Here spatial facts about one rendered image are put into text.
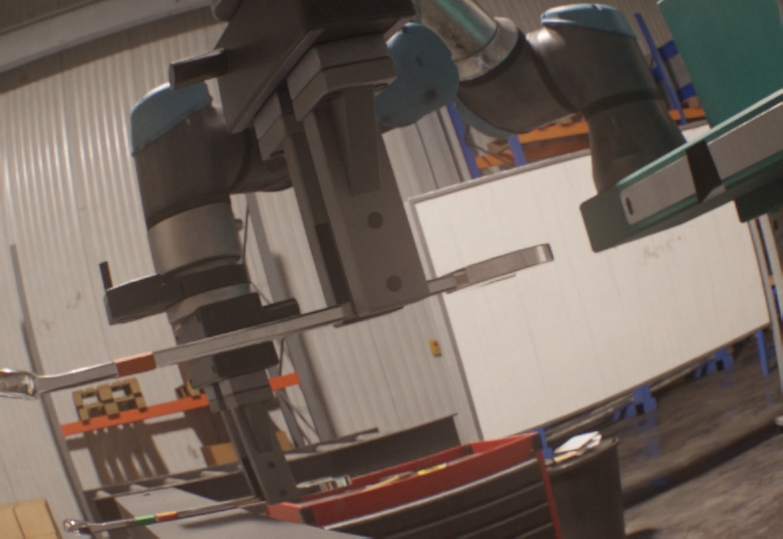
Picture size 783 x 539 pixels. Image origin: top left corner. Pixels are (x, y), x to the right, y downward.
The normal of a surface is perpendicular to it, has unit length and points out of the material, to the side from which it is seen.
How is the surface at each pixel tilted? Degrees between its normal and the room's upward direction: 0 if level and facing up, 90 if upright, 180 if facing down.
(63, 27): 90
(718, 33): 90
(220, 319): 90
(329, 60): 90
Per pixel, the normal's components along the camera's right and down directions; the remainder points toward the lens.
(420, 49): 0.76, -0.29
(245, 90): -0.89, 0.23
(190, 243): 0.15, -0.13
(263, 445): 0.45, 0.31
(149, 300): 0.36, -0.19
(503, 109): -0.22, 0.79
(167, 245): -0.36, 0.03
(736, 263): -0.05, -0.08
